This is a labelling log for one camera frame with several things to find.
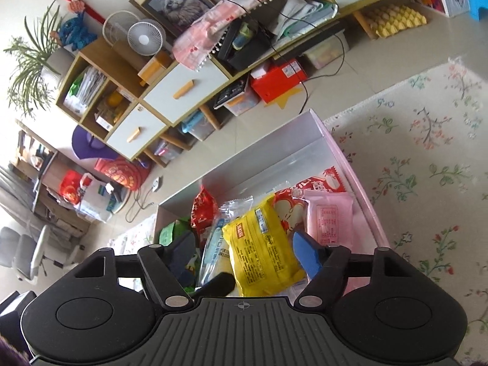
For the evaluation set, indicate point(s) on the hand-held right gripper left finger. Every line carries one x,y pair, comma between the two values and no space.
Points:
183,249

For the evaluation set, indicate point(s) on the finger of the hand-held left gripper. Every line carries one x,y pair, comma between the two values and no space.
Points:
219,284

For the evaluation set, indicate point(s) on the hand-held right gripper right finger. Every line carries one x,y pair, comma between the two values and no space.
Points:
308,255

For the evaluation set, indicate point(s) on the green snack packet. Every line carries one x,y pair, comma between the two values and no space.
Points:
171,232

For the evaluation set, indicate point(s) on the clear bread packet blue print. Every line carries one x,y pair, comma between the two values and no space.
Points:
215,236

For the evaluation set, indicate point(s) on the pink snack packet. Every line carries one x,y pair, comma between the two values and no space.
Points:
329,217

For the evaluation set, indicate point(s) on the red snack packet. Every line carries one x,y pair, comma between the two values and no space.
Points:
204,209
305,188

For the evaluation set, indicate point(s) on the yellow snack packet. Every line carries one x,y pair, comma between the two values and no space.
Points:
259,247

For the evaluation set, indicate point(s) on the pink cardboard box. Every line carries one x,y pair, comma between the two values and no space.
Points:
267,160

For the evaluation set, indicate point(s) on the grey office chair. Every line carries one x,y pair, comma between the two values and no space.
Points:
23,251

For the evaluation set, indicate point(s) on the round red gift bag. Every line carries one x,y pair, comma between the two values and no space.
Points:
122,173

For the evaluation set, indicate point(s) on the white shopping bag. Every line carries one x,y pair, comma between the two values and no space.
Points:
99,198

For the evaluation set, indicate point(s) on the clear storage bin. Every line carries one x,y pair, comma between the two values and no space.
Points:
167,151
242,103
328,51
198,125

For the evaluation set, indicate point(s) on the red plastic bag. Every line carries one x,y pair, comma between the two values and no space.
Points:
70,188

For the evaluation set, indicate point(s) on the wooden desk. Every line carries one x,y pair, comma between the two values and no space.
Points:
45,183

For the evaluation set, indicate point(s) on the purple cap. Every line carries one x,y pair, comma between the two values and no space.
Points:
91,143

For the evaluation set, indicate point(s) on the red shoe box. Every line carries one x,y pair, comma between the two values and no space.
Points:
278,82

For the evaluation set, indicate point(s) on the wooden cabinet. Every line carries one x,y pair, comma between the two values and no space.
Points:
125,80

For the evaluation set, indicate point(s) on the small white desk fan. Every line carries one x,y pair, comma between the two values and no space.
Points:
145,37

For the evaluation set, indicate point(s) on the pink cloth with bead fringe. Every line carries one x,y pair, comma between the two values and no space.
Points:
213,26

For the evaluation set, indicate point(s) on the green potted plant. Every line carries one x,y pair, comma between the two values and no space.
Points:
32,68

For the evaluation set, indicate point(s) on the blue plush toy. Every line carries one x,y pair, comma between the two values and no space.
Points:
76,30

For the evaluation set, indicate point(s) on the framed cat picture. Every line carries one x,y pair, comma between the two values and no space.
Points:
177,2

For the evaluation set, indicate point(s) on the yellow egg tray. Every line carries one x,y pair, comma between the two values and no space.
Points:
392,21

